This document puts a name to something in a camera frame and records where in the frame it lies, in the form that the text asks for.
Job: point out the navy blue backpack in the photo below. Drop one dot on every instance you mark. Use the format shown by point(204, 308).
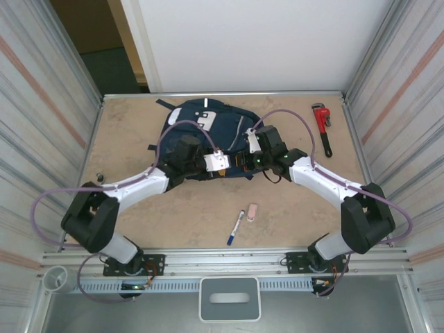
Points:
point(225, 121)

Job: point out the white marker with blue cap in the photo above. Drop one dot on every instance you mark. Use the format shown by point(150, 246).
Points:
point(236, 227)

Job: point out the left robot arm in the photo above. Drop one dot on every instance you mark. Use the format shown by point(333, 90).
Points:
point(90, 218)

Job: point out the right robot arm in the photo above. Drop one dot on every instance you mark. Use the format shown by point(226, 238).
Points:
point(367, 218)

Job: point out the pink eraser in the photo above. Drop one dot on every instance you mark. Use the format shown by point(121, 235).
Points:
point(252, 211)

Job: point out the red pipe wrench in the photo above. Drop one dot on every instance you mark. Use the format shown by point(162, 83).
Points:
point(322, 119)

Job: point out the grey pad with white rim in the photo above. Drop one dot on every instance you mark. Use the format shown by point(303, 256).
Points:
point(229, 298)

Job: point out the white plastic cup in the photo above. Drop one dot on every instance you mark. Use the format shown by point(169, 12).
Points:
point(55, 277)

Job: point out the long aluminium table rail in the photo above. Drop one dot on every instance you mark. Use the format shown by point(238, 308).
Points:
point(138, 95)
point(225, 260)

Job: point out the aluminium side rail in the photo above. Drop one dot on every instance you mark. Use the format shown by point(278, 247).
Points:
point(357, 138)
point(91, 138)

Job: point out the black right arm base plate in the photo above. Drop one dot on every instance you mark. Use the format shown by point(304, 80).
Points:
point(295, 263)

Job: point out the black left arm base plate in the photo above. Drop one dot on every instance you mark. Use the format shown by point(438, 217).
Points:
point(156, 265)

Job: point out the white door frame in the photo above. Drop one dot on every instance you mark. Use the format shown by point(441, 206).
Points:
point(142, 45)

